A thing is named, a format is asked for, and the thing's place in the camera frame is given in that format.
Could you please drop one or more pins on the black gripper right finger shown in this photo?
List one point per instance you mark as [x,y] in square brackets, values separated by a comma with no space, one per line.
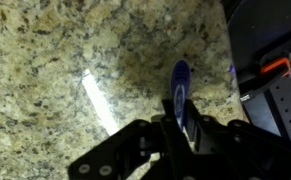
[248,152]

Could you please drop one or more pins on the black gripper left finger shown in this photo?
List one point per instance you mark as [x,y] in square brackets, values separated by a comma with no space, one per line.
[122,153]

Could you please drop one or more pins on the orange black clamp near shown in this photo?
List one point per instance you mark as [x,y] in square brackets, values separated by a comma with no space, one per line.
[283,61]

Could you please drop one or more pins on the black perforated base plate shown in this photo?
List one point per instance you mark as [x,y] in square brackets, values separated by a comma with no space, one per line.
[260,37]

